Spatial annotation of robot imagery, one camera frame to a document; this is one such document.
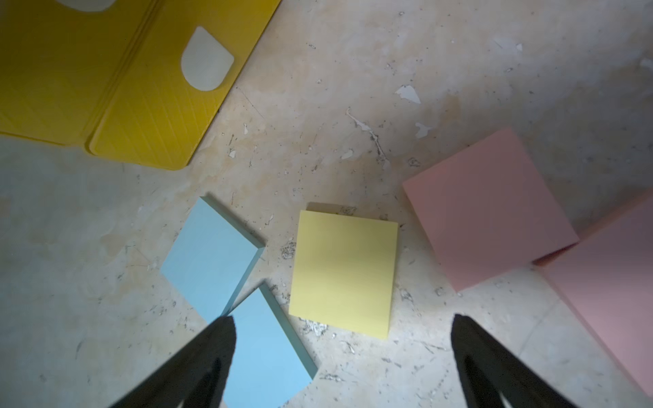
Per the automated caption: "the pink sticky note pad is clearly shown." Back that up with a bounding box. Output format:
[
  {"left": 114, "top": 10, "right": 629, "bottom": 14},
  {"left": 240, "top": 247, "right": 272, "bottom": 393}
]
[
  {"left": 403, "top": 129, "right": 579, "bottom": 292},
  {"left": 534, "top": 190, "right": 652, "bottom": 395}
]

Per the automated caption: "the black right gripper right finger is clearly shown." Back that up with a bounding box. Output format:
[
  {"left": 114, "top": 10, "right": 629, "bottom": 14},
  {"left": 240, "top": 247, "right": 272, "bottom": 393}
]
[{"left": 451, "top": 314, "right": 575, "bottom": 407}]

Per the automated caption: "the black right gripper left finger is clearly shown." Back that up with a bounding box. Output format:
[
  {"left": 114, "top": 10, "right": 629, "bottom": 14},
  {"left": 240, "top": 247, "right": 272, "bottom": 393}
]
[{"left": 113, "top": 316, "right": 236, "bottom": 407}]

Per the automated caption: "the lower blue sticky note pad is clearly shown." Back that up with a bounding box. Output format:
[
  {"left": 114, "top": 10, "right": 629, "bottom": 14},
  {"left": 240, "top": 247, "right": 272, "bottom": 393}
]
[{"left": 223, "top": 283, "right": 318, "bottom": 407}]

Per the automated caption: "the blue sticky note pad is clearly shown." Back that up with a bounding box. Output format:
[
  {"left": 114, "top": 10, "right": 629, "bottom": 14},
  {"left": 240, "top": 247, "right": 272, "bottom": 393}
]
[
  {"left": 161, "top": 197, "right": 265, "bottom": 323},
  {"left": 223, "top": 283, "right": 318, "bottom": 407}
]

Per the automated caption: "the yellow plastic drawer cabinet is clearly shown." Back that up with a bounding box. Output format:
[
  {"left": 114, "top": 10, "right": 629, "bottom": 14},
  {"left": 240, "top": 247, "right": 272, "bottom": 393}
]
[{"left": 1, "top": 1, "right": 278, "bottom": 170}]

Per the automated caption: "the yellow sticky note pad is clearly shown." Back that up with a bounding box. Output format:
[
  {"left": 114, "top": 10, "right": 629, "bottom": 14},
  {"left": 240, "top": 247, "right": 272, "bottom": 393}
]
[{"left": 289, "top": 202, "right": 399, "bottom": 340}]

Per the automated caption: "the upper blue sticky note pad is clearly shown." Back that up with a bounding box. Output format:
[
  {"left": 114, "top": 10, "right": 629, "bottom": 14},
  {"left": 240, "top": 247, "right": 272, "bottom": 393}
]
[{"left": 161, "top": 197, "right": 265, "bottom": 323}]

